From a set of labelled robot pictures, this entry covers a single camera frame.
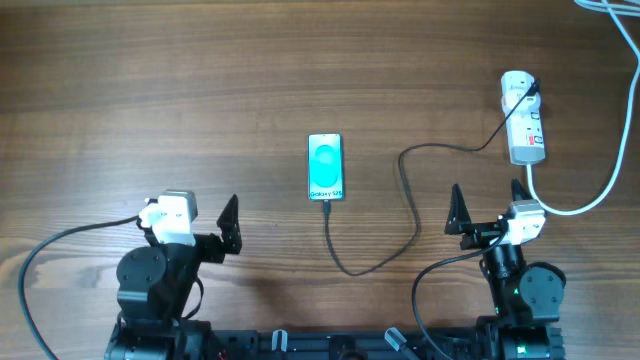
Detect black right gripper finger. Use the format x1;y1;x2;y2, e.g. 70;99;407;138
510;178;545;215
444;184;470;235

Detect white power strip cord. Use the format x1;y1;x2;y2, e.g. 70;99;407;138
525;0;640;217

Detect black USB charging cable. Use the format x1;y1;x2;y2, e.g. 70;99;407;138
321;78;541;277

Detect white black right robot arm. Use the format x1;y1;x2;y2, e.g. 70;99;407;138
445;179;566;360

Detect white USB charger plug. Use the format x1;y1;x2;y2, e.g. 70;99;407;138
501;84;541;115

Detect white cables at corner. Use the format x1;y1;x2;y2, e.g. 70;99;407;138
573;0;640;18

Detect blue Galaxy smartphone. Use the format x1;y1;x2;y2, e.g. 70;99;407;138
308;133;345;201

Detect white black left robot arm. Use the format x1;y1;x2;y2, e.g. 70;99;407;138
104;190;242;359

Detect white power strip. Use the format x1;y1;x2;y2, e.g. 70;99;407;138
501;70;546;166

